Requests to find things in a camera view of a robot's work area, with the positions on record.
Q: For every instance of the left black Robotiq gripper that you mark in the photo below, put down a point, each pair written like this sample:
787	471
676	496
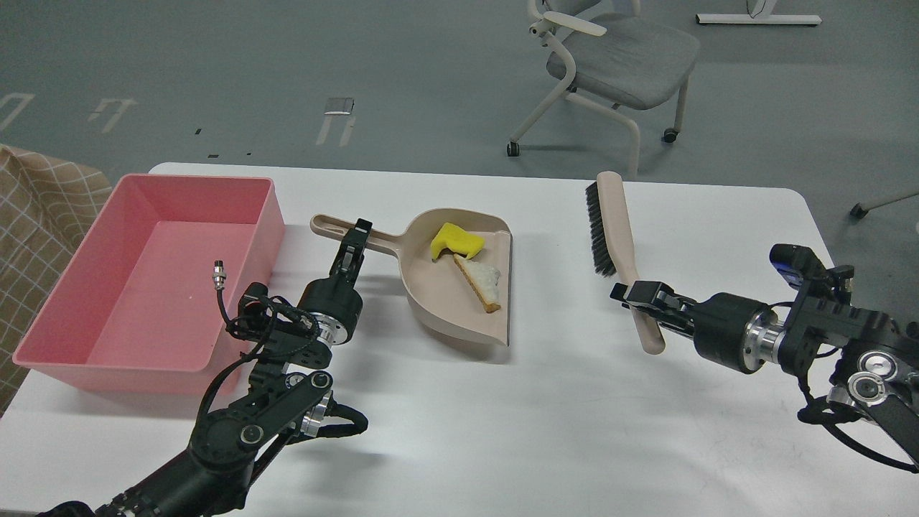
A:
333	301

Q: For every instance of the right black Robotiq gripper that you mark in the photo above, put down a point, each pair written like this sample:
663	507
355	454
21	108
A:
736	332

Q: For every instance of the beige plastic dustpan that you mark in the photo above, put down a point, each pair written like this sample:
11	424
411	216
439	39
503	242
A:
438	294

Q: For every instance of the yellow sponge piece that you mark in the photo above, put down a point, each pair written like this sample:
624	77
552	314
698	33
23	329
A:
457	240

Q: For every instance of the white bread slice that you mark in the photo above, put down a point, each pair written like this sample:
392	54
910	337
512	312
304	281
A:
483	279

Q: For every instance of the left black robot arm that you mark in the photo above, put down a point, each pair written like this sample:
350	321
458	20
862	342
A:
277	394

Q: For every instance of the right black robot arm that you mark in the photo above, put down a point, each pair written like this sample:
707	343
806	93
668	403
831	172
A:
856	368

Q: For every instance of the pink plastic bin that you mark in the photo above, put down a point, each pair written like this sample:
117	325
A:
136	308

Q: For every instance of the silver floor socket plate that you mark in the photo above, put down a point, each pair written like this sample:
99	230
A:
339	106

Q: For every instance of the white chair leg with caster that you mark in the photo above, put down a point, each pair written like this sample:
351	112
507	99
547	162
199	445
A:
862	209

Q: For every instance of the grey office chair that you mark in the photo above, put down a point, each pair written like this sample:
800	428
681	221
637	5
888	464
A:
608	62

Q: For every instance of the white desk leg base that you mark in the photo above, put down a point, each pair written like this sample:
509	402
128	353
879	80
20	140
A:
759	13

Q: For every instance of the tan checkered cloth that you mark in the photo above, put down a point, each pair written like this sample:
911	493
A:
47	207

